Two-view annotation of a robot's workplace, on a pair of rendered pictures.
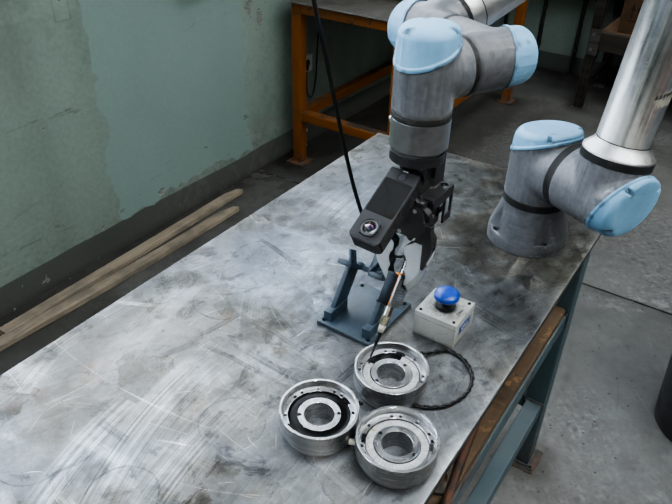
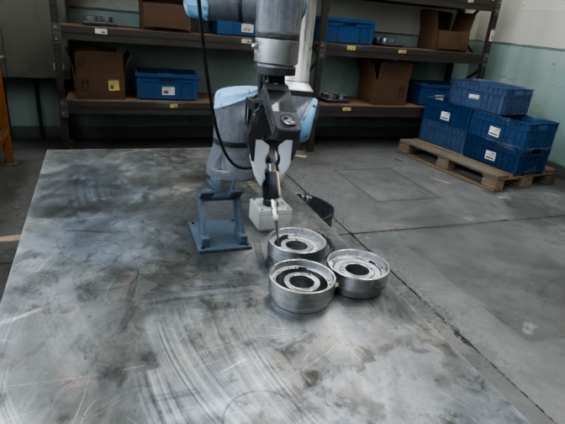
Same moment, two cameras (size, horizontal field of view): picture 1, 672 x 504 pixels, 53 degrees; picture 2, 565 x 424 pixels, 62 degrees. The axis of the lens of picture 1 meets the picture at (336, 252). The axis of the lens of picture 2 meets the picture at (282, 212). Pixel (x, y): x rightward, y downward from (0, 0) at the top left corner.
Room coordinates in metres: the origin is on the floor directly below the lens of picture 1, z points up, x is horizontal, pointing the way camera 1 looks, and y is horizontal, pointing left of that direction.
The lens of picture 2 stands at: (0.27, 0.57, 1.21)
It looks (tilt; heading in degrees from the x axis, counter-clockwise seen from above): 23 degrees down; 305
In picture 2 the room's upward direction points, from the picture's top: 5 degrees clockwise
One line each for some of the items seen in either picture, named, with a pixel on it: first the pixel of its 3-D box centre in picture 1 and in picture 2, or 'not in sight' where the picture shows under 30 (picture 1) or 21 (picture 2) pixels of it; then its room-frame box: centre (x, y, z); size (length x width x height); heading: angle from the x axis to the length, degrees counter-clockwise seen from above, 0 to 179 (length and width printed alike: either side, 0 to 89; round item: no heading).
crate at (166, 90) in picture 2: not in sight; (166, 84); (3.59, -2.26, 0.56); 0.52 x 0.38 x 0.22; 54
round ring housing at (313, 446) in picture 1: (319, 418); (301, 286); (0.60, 0.02, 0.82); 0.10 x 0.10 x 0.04
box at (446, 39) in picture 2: not in sight; (444, 30); (2.05, -4.59, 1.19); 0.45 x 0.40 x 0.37; 52
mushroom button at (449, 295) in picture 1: (445, 303); not in sight; (0.82, -0.17, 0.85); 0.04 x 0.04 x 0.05
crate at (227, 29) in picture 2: not in sight; (240, 22); (3.23, -2.80, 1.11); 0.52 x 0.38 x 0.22; 57
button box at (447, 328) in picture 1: (445, 314); (269, 211); (0.82, -0.18, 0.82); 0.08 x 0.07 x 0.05; 147
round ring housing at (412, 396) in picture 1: (390, 377); (296, 249); (0.68, -0.08, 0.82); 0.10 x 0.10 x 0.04
